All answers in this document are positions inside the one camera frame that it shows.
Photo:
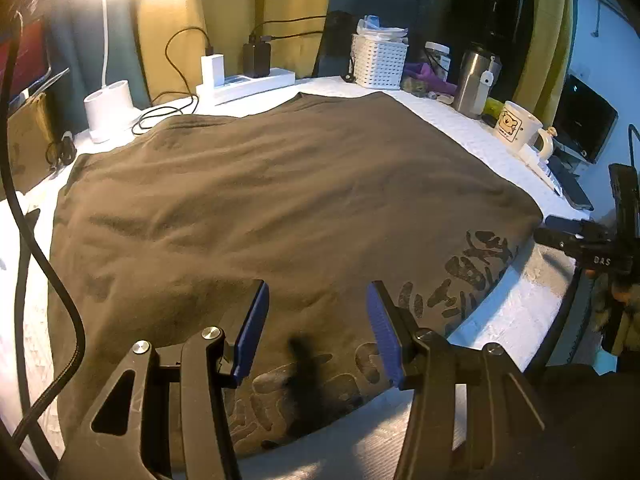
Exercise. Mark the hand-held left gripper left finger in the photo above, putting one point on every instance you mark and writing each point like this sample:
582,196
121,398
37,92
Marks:
252,332

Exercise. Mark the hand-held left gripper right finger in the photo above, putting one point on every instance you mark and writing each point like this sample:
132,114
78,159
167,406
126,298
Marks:
385,335

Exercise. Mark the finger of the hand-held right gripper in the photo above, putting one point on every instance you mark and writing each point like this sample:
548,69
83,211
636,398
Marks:
552,240
562,223

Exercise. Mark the dark olive t-shirt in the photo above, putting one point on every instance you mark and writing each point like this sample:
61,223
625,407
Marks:
280,200

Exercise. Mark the person's right hand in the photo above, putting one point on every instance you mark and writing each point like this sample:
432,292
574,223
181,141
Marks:
627,295

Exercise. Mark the black flat device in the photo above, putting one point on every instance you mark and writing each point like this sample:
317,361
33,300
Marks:
572,185

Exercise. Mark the white tube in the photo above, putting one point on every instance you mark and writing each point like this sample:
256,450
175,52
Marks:
537,165

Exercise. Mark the cream printed mug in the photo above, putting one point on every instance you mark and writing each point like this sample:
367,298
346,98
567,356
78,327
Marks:
515,127

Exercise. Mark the black monitor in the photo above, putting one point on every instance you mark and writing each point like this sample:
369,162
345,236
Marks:
585,117

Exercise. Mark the yellow green item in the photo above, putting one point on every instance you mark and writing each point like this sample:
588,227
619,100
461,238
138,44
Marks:
492,107

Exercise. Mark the stainless steel tumbler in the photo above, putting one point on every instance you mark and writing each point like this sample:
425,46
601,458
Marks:
475,85

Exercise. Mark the person's dark clothing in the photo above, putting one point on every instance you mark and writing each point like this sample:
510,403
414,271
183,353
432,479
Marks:
590,430

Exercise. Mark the purple crumpled item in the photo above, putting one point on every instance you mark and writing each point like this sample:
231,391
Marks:
425,77

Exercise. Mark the clear jar with dark lid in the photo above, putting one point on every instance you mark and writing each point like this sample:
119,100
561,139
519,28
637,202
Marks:
437,57

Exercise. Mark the dark hanging garment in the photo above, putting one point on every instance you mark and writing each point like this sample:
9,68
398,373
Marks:
490,0

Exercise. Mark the white plastic basket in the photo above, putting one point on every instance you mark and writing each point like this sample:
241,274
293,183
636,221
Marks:
377,62

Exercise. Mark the white power strip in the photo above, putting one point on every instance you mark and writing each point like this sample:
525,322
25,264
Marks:
250,86

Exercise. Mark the white charger block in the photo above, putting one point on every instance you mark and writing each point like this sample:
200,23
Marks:
212,72

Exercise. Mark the white desk lamp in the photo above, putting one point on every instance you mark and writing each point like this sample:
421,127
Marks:
107,110

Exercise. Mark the crumpled plastic packaging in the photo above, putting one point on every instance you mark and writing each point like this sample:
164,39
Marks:
382,27

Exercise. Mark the black charger block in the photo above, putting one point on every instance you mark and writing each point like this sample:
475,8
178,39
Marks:
257,57

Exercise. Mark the black chair backrest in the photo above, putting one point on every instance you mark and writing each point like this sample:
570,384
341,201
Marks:
390,7

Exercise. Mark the brown cardboard box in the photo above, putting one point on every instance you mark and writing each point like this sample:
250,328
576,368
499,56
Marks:
30,150

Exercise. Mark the teal curtain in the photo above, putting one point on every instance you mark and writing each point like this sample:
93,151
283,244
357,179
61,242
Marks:
75,45

